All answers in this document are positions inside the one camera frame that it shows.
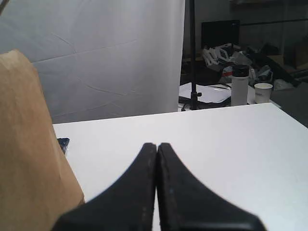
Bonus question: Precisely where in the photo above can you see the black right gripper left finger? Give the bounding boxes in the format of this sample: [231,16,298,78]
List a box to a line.
[53,143,156,231]

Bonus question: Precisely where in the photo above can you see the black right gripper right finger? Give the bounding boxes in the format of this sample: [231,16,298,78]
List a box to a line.
[156,143,266,231]

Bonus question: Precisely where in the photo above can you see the brown paper bag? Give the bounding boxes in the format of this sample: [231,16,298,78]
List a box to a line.
[0,50,84,231]

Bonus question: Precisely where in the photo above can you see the blue cracker package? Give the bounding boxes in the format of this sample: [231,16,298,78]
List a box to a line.
[57,138,70,154]

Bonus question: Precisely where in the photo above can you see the black tripod stand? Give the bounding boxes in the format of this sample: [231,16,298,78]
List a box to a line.
[181,0,202,112]

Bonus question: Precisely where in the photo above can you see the white papers on desk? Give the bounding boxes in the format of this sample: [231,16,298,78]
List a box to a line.
[179,83,232,103]

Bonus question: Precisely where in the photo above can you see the white thermos bottle black lid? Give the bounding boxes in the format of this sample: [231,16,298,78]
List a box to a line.
[231,65,249,106]

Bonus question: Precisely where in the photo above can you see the white paper cup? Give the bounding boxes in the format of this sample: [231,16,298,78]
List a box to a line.
[254,83,273,103]

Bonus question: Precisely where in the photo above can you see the white backdrop cloth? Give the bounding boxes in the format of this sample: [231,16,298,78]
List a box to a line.
[0,0,185,123]

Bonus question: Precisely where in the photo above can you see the black monitor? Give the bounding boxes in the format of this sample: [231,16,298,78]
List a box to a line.
[201,20,240,48]

